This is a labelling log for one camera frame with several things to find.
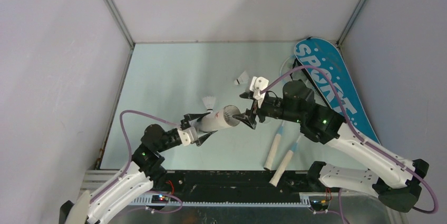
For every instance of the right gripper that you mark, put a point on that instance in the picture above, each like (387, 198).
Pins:
(249, 117)

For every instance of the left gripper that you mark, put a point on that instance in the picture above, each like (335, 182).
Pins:
(190, 116)

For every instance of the white shuttlecock tube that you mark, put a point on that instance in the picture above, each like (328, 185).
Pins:
(219, 120)

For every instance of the white shuttlecock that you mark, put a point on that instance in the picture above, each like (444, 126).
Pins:
(243, 78)
(209, 102)

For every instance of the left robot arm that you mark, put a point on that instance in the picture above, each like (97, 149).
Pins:
(140, 174)

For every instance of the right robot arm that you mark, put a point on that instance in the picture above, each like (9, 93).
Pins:
(394, 181)

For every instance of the blue badminton racket left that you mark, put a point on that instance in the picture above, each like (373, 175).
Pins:
(286, 65)

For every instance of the blue badminton racket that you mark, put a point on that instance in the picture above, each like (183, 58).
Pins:
(286, 65)
(284, 163)

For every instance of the blue badminton racket right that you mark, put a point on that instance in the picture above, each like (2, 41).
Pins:
(284, 163)

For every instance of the clear tube lid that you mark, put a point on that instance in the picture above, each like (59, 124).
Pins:
(267, 120)

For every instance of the blue racket cover bag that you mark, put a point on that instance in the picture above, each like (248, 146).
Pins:
(326, 56)

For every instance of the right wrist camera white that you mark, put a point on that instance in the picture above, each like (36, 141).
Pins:
(256, 88)

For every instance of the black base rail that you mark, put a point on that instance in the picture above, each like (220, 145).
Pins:
(201, 186)

